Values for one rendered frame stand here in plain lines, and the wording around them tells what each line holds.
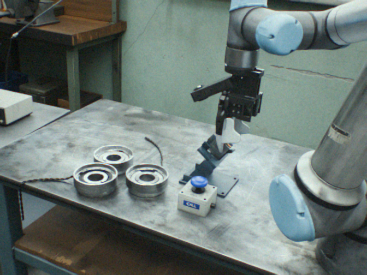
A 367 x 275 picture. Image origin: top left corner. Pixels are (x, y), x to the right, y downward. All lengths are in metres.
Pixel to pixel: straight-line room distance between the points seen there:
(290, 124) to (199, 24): 0.82
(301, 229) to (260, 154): 0.60
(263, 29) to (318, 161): 0.28
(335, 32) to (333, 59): 1.60
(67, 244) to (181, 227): 0.46
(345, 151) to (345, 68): 1.83
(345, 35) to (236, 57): 0.23
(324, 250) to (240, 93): 0.38
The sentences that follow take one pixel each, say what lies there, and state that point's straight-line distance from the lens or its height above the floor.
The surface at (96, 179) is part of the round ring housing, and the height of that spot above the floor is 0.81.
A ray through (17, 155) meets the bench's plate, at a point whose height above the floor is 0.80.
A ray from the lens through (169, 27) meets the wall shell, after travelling 2.70.
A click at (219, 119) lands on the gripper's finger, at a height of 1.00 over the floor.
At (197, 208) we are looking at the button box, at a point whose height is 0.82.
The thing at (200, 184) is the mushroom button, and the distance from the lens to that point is 0.94.
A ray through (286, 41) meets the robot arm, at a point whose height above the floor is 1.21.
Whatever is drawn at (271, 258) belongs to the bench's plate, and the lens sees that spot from 0.89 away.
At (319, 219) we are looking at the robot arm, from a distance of 0.71.
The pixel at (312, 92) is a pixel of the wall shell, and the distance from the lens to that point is 2.51.
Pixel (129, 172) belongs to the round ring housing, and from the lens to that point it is 1.06.
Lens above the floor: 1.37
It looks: 25 degrees down
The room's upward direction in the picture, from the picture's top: 4 degrees clockwise
